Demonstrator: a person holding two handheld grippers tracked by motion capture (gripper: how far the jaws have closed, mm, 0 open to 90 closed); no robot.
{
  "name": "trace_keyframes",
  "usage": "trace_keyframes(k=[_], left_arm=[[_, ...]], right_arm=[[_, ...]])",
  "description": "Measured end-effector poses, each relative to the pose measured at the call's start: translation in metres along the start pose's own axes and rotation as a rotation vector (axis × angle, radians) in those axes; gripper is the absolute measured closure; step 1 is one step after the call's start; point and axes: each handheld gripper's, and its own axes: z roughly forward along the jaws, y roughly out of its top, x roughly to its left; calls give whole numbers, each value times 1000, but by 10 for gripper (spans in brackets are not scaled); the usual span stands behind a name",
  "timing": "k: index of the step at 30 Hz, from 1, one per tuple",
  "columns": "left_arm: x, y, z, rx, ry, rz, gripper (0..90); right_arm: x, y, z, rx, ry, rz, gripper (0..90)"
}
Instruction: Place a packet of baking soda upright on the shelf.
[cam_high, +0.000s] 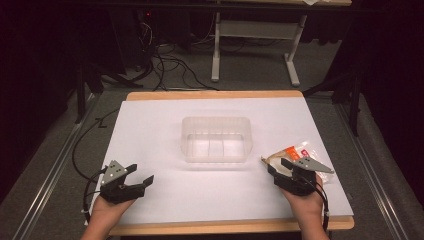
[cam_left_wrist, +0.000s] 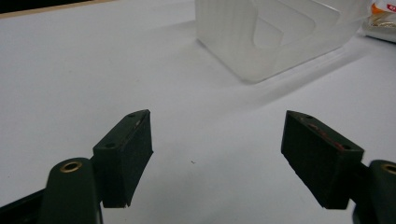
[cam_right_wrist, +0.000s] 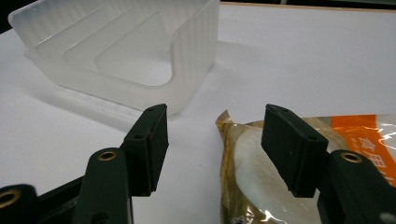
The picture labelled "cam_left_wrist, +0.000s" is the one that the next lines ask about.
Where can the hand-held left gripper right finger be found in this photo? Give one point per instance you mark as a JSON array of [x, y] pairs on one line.
[[320, 161]]

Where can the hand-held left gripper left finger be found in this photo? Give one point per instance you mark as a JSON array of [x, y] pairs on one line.
[[120, 161]]

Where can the translucent plastic container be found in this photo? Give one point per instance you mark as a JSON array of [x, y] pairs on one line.
[[274, 34]]

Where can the snack packet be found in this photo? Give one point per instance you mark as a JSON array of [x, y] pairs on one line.
[[380, 20]]

